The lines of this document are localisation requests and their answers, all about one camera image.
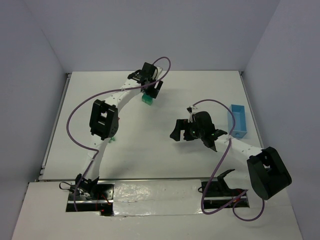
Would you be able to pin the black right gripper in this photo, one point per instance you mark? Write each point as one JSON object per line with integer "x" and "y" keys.
{"x": 186, "y": 130}

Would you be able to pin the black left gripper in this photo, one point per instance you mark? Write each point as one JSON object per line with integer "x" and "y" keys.
{"x": 152, "y": 90}

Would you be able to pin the blue plastic bin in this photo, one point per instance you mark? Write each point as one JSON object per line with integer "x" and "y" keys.
{"x": 240, "y": 129}

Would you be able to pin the green letter cube F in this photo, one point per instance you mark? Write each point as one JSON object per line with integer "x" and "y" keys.
{"x": 149, "y": 102}

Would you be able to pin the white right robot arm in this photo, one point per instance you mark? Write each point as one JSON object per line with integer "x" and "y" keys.
{"x": 267, "y": 172}

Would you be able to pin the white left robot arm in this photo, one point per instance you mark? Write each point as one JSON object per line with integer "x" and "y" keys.
{"x": 104, "y": 122}

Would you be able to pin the white front cover board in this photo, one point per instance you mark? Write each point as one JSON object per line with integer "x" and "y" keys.
{"x": 43, "y": 216}

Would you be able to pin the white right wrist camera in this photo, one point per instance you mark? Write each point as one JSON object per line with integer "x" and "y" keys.
{"x": 192, "y": 110}

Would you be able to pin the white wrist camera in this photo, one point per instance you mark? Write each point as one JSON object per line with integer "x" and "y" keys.
{"x": 159, "y": 70}
{"x": 192, "y": 110}

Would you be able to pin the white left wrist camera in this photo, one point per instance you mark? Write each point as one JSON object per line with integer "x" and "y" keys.
{"x": 159, "y": 70}

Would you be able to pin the aluminium table edge rail right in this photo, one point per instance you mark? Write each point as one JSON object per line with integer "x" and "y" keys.
{"x": 254, "y": 135}

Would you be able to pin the aluminium table edge rail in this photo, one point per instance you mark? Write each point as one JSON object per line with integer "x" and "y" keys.
{"x": 45, "y": 158}
{"x": 254, "y": 135}

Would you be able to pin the aluminium table edge rail left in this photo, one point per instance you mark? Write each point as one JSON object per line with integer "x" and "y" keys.
{"x": 45, "y": 158}

